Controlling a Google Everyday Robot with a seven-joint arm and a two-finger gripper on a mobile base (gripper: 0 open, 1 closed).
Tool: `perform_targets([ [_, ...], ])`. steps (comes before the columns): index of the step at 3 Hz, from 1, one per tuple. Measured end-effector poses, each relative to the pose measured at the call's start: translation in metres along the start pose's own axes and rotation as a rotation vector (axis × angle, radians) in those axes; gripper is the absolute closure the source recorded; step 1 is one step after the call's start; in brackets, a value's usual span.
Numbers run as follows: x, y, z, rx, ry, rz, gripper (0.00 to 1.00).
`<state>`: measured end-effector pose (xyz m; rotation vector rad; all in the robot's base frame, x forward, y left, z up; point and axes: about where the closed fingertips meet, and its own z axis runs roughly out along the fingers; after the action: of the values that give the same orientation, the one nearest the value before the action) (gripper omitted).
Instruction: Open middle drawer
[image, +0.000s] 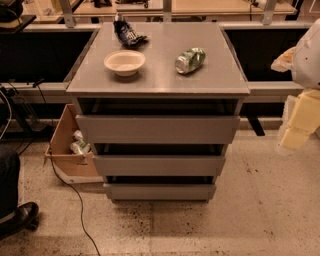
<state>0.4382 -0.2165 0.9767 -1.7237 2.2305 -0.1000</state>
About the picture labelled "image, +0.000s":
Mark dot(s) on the grey drawer cabinet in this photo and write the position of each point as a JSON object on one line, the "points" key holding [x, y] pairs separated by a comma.
{"points": [[217, 88]]}

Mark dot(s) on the white paper bowl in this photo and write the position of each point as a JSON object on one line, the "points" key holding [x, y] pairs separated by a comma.
{"points": [[124, 62]]}

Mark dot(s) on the green can in box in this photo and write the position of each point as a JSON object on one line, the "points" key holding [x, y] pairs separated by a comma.
{"points": [[80, 148]]}

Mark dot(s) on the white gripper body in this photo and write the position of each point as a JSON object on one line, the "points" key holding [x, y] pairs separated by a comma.
{"points": [[307, 61]]}

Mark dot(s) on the cardboard box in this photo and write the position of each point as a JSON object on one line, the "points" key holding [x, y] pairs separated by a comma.
{"points": [[59, 150]]}

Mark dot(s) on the green soda can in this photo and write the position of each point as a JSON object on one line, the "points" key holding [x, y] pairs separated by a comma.
{"points": [[190, 60]]}

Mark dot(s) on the dark trouser leg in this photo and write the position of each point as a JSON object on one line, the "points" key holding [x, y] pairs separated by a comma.
{"points": [[9, 176]]}

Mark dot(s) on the blue crumpled chip bag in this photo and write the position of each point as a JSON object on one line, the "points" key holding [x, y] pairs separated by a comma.
{"points": [[125, 33]]}

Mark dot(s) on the grey bottom drawer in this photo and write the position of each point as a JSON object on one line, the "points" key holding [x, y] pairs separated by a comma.
{"points": [[172, 192]]}

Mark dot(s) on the white bottle in box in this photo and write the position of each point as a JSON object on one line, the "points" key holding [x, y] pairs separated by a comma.
{"points": [[77, 135]]}

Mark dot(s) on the black shoe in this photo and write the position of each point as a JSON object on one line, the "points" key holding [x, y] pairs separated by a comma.
{"points": [[24, 217]]}

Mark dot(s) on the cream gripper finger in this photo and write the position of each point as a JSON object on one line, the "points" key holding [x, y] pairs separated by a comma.
{"points": [[293, 139], [283, 62]]}

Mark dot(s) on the grey top drawer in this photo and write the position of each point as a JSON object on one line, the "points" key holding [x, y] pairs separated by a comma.
{"points": [[158, 129]]}

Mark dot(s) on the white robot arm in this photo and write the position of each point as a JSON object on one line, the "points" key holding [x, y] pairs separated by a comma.
{"points": [[305, 72]]}

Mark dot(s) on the grey drawer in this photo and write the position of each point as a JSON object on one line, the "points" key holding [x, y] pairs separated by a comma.
{"points": [[172, 192], [158, 129], [159, 165]]}

